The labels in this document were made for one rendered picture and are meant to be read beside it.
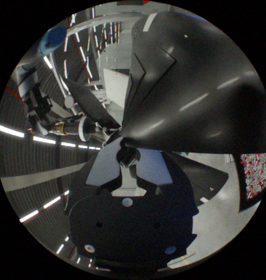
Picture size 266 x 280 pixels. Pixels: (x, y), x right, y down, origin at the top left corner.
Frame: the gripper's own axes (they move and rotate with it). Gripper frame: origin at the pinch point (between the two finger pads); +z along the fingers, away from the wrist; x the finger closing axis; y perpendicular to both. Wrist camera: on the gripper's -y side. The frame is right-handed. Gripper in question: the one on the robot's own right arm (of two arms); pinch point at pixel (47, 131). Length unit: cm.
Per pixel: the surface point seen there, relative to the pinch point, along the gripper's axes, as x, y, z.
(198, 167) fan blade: -11, 51, -3
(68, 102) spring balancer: 62, -38, 28
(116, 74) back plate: 34.7, 23.9, -6.0
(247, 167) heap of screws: -18, 65, -14
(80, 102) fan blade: 7.7, 15.9, -5.6
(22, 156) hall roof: -7, -444, 174
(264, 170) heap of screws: -23, 65, -22
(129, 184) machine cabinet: 61, 64, 751
